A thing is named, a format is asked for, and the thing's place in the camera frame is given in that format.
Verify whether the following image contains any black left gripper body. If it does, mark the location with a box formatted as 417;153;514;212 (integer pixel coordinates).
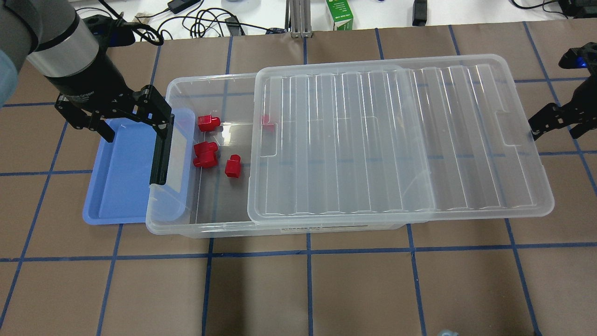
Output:
54;51;173;131

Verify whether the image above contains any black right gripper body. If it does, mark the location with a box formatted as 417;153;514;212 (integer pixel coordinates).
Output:
528;72;597;132

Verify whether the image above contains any red block with stud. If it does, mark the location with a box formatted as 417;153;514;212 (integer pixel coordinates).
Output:
224;154;242;178

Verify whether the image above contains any clear plastic box lid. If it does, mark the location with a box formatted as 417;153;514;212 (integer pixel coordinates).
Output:
247;55;555;227

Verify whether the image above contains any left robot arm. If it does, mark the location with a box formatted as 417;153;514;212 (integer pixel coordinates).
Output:
0;0;173;142

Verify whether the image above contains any clear plastic storage box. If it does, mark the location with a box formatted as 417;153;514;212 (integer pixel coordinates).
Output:
146;74;401;238

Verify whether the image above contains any red block front corner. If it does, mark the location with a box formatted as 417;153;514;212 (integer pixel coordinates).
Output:
197;114;221;132

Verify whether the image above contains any red block upper pair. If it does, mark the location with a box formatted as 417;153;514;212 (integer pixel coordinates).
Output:
193;141;218;157

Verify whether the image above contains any red block pair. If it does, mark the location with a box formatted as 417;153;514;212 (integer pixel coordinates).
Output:
193;151;218;168
193;141;218;157

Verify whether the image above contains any red block lower pair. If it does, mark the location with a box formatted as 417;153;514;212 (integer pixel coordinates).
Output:
193;151;218;168

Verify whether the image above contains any blue plastic tray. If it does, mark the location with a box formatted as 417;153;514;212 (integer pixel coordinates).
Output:
83;108;196;225

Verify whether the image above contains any red block near lid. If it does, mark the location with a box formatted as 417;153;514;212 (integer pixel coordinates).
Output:
261;114;277;133

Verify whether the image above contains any black power adapter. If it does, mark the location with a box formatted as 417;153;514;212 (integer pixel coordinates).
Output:
167;0;202;14

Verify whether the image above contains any green white carton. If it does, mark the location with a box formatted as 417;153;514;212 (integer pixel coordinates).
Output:
326;0;354;31

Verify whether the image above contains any black box latch handle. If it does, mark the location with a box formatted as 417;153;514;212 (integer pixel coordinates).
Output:
149;120;174;185

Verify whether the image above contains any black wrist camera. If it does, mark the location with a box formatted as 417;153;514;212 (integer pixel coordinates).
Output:
558;42;597;74

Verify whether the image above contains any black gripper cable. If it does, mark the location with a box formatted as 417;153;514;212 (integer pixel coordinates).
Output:
98;0;165;46

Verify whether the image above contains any aluminium frame post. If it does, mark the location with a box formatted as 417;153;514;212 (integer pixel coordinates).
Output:
285;0;312;38

